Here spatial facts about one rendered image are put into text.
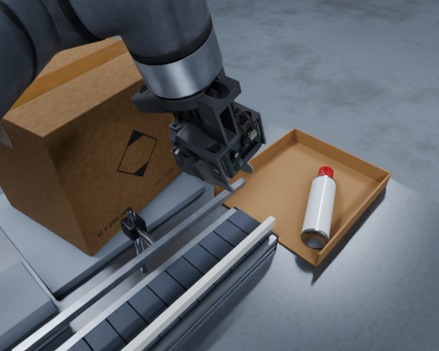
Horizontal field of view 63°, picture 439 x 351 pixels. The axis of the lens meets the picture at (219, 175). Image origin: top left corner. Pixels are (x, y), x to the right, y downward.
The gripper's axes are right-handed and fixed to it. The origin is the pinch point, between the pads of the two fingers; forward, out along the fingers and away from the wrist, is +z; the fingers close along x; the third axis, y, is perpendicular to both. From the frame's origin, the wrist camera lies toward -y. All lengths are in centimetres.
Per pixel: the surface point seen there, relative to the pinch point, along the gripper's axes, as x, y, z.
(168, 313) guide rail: -18.7, 4.2, 8.0
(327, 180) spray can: 20.7, 4.7, 25.4
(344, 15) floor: 329, -165, 231
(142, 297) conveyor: -20.1, -2.4, 11.2
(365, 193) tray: 26.1, 11.1, 32.8
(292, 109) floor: 128, -91, 159
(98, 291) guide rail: -22.4, -2.8, 1.6
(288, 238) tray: 5.3, 6.0, 25.3
